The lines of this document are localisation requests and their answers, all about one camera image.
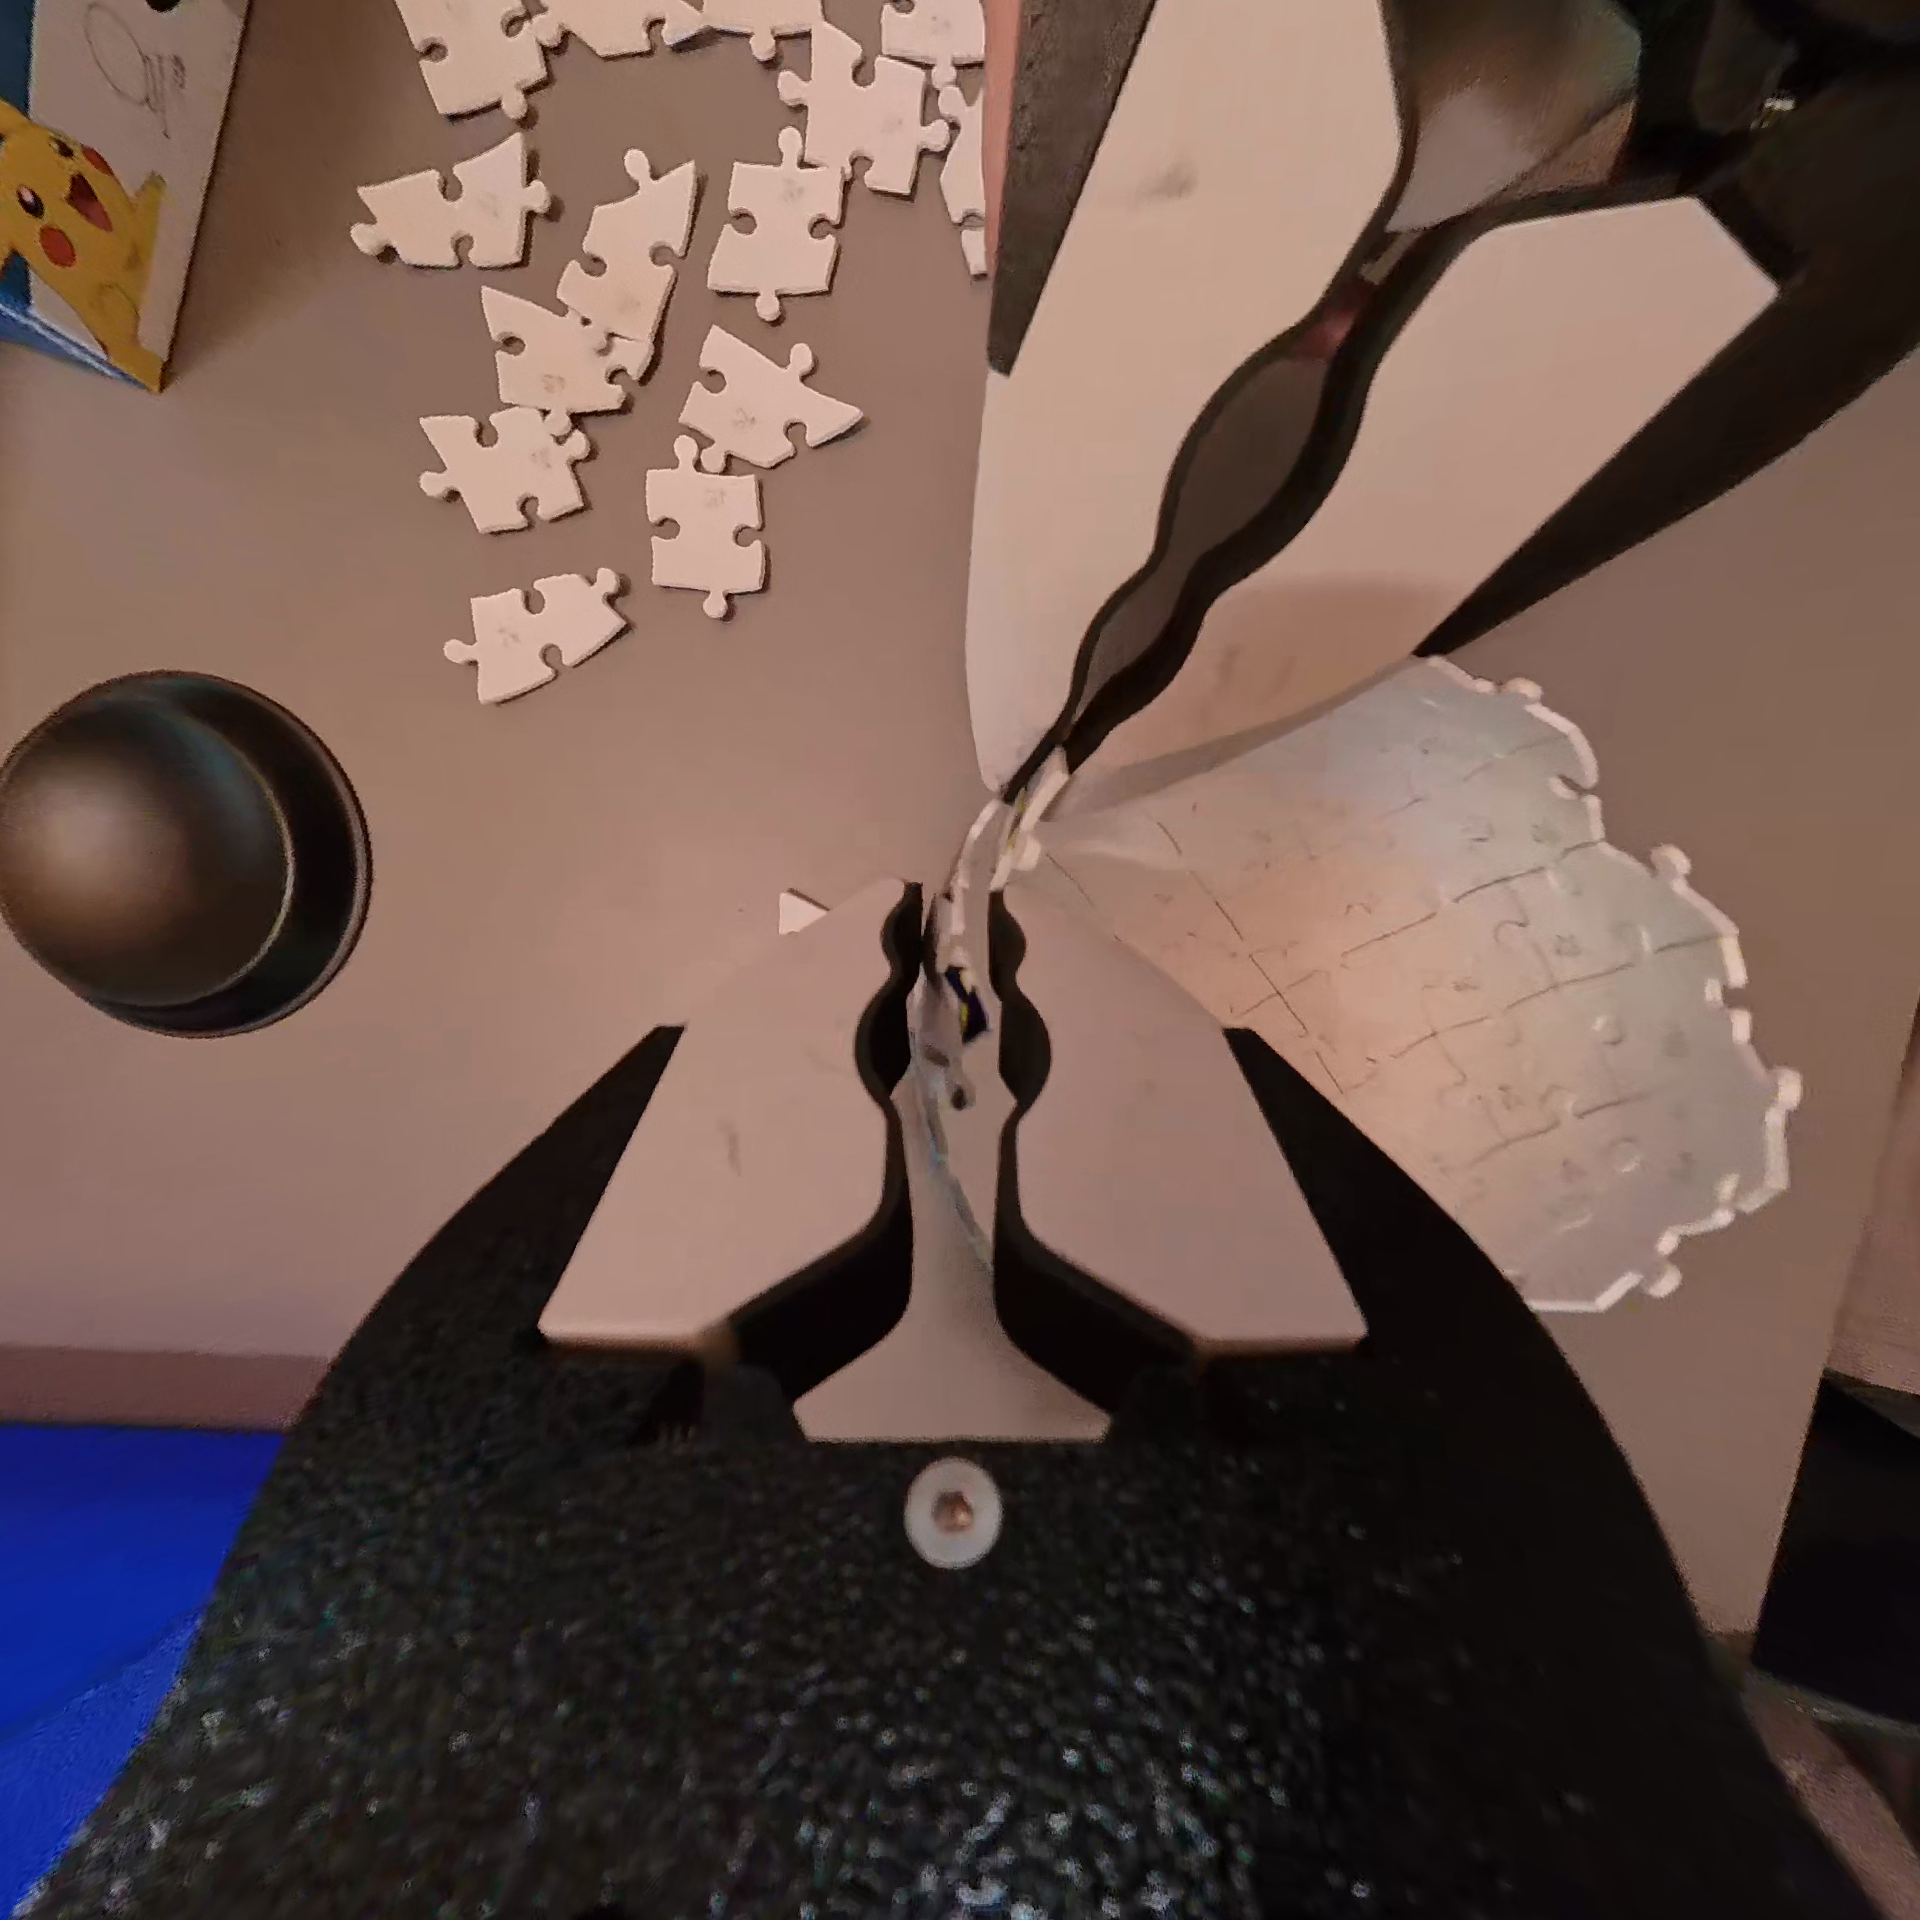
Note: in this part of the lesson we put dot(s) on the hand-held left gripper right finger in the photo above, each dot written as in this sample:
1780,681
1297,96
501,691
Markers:
1171,1187

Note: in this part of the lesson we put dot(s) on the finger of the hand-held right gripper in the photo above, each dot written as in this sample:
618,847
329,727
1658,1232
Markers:
1171,224
1544,374

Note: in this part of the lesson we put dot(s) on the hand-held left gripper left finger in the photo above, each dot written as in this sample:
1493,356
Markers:
735,1153

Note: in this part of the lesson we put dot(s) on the single white puzzle piece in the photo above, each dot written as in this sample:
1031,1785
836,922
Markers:
802,914
1031,821

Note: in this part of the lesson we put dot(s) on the half-built cartoon puzzle ball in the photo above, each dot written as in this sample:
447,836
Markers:
1499,974

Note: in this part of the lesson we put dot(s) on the black round ball stand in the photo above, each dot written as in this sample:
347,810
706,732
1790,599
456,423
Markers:
164,854

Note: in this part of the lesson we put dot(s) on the scattered loose puzzle pieces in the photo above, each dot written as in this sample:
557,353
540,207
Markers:
518,465

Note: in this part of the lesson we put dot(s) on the colourful cartoon puzzle box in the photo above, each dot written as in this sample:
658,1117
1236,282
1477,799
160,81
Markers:
91,195

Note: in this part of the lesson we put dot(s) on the blue plastic bin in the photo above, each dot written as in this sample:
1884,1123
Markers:
108,1559

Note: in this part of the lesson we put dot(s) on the black chair part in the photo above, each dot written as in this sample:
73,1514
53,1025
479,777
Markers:
1845,1531

